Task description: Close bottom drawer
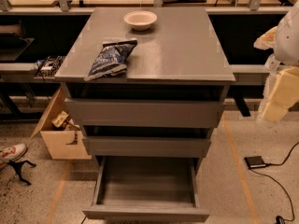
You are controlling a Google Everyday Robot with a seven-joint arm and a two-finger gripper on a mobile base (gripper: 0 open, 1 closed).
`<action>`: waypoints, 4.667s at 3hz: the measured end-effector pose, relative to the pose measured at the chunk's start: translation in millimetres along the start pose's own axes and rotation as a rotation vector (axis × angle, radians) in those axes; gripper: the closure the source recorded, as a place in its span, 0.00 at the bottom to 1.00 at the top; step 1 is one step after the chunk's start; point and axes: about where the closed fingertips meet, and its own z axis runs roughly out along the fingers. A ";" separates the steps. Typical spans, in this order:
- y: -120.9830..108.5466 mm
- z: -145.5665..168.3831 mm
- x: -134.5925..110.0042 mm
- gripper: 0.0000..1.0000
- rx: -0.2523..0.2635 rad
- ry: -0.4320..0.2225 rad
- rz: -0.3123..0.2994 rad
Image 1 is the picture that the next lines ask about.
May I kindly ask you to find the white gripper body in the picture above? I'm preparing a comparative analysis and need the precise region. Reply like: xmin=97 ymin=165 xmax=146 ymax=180
xmin=259 ymin=55 xmax=295 ymax=116

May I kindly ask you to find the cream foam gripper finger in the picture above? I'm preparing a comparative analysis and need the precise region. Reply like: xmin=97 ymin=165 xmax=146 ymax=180
xmin=261 ymin=66 xmax=299 ymax=122

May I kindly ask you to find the grey bottom drawer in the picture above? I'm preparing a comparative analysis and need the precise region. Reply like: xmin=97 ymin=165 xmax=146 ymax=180
xmin=82 ymin=157 xmax=209 ymax=222

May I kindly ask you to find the grey drawer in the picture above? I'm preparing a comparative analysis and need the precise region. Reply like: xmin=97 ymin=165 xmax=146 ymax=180
xmin=82 ymin=157 xmax=209 ymax=222
xmin=64 ymin=98 xmax=223 ymax=128
xmin=82 ymin=126 xmax=210 ymax=158

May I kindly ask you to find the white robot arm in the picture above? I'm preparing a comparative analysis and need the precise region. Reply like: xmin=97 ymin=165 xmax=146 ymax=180
xmin=253 ymin=1 xmax=299 ymax=126

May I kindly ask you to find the grey drawer cabinet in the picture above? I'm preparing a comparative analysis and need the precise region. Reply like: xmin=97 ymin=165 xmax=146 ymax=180
xmin=54 ymin=7 xmax=236 ymax=161

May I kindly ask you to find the grey top drawer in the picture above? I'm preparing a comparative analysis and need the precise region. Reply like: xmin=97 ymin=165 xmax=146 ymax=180
xmin=64 ymin=98 xmax=223 ymax=128

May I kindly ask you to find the grey middle drawer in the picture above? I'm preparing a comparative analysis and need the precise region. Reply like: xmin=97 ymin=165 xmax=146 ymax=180
xmin=82 ymin=126 xmax=210 ymax=158

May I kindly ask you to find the black foot pedal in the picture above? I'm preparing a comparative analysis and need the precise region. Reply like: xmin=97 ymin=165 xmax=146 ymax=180
xmin=244 ymin=156 xmax=266 ymax=169

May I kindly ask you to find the white paper bowl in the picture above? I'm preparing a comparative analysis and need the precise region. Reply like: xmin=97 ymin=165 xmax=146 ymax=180
xmin=123 ymin=10 xmax=157 ymax=31

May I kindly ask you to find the blue chip bag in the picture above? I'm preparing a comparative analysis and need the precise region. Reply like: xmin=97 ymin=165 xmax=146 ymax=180
xmin=84 ymin=38 xmax=137 ymax=81

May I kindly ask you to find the small packet in box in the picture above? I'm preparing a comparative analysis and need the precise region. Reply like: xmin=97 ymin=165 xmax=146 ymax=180
xmin=51 ymin=111 xmax=69 ymax=129

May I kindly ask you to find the black white composition notebook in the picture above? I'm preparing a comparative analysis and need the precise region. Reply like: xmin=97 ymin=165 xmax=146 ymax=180
xmin=36 ymin=56 xmax=64 ymax=77

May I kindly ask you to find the cardboard box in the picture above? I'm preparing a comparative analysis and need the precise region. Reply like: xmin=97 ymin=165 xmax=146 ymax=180
xmin=31 ymin=88 xmax=91 ymax=160

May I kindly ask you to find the white red sneaker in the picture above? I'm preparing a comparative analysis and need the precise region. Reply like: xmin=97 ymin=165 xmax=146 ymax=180
xmin=0 ymin=144 xmax=27 ymax=161

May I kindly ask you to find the black pedal cable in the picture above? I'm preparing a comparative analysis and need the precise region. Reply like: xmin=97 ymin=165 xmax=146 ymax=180
xmin=249 ymin=140 xmax=299 ymax=224

